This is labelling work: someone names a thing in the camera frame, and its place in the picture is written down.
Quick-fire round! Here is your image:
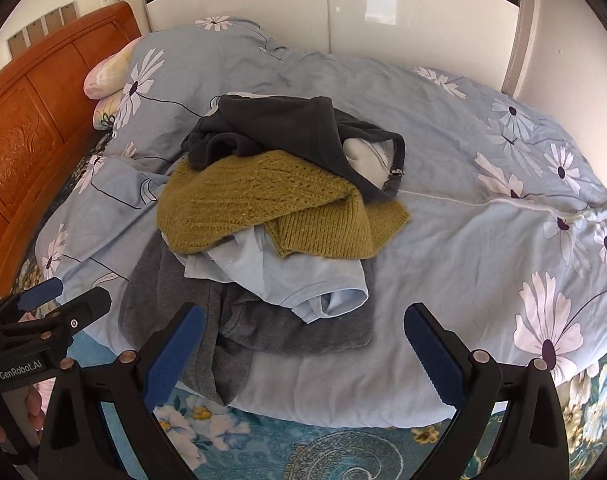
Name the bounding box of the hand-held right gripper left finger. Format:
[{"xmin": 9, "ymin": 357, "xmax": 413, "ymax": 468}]
[{"xmin": 37, "ymin": 302, "xmax": 207, "ymax": 480}]

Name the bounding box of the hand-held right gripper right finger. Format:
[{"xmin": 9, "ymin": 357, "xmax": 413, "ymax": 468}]
[{"xmin": 403, "ymin": 302, "xmax": 570, "ymax": 480}]

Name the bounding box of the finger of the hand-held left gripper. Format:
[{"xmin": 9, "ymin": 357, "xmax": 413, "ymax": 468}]
[
  {"xmin": 0, "ymin": 276, "xmax": 65, "ymax": 322},
  {"xmin": 5, "ymin": 288, "xmax": 113, "ymax": 342}
]

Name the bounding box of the black and white fleece jacket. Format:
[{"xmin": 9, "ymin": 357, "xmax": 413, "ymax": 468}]
[{"xmin": 180, "ymin": 94, "xmax": 407, "ymax": 204}]

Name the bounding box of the person's left hand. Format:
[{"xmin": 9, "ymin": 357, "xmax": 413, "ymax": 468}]
[{"xmin": 27, "ymin": 384, "xmax": 46, "ymax": 433}]

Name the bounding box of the grey sweatshirt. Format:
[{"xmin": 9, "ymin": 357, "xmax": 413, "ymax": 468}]
[{"xmin": 118, "ymin": 245, "xmax": 377, "ymax": 408}]

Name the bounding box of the light blue floral duvet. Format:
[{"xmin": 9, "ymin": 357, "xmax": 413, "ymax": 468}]
[{"xmin": 33, "ymin": 16, "xmax": 607, "ymax": 428}]

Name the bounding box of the light blue t-shirt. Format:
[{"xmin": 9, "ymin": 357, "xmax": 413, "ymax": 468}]
[{"xmin": 183, "ymin": 227, "xmax": 370, "ymax": 325}]

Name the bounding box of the teal floral blanket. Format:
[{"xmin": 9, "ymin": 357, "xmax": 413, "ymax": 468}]
[{"xmin": 13, "ymin": 132, "xmax": 607, "ymax": 480}]

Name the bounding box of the olive knit sweater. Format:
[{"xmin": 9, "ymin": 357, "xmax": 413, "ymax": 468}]
[{"xmin": 156, "ymin": 150, "xmax": 411, "ymax": 261}]

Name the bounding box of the orange wooden headboard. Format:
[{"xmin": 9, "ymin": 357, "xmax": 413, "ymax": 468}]
[{"xmin": 0, "ymin": 1, "xmax": 143, "ymax": 301}]

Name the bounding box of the floral pink pillow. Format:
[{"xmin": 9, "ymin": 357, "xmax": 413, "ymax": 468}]
[{"xmin": 83, "ymin": 42, "xmax": 140, "ymax": 132}]

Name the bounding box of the white glossy wardrobe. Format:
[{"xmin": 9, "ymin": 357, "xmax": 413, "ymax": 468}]
[{"xmin": 138, "ymin": 0, "xmax": 539, "ymax": 96}]

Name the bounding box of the grey wall panel strip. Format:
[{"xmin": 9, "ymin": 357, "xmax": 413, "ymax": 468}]
[{"xmin": 7, "ymin": 4, "xmax": 79, "ymax": 56}]

